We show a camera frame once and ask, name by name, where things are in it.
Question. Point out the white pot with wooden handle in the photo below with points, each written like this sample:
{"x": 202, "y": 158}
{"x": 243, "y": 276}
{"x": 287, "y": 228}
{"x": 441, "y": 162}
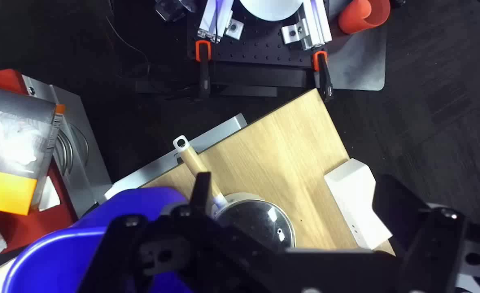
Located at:
{"x": 217, "y": 200}

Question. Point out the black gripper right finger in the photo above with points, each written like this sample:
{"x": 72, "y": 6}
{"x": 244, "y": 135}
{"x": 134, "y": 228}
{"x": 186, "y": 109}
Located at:
{"x": 401, "y": 210}

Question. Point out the white power box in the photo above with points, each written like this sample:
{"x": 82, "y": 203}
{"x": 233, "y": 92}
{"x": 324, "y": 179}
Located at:
{"x": 352, "y": 185}

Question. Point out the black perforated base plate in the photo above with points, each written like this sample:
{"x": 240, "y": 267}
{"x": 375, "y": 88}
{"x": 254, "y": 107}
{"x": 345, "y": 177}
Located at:
{"x": 287, "y": 32}

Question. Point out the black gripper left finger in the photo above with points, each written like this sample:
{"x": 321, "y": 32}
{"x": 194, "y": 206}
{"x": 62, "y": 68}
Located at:
{"x": 201, "y": 193}

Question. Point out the orange-handled clamp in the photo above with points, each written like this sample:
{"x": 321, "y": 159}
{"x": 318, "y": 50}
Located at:
{"x": 323, "y": 75}
{"x": 202, "y": 57}

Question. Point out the red cylindrical object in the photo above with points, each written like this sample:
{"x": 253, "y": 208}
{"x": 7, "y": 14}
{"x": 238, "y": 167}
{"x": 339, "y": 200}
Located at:
{"x": 363, "y": 14}

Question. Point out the blue recycling bin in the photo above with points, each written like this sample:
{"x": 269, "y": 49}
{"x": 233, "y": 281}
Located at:
{"x": 57, "y": 262}

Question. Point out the round glass pot lid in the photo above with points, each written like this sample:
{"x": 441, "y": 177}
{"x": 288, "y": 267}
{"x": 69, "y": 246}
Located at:
{"x": 262, "y": 219}

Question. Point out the right orange-handled clamp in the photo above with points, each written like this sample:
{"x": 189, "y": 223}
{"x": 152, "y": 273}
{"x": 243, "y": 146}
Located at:
{"x": 323, "y": 75}

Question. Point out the orange and black book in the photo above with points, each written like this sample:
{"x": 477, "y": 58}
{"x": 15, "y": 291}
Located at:
{"x": 28, "y": 132}

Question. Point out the left orange-handled clamp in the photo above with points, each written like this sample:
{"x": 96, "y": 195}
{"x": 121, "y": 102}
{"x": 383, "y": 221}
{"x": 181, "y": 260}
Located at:
{"x": 202, "y": 57}

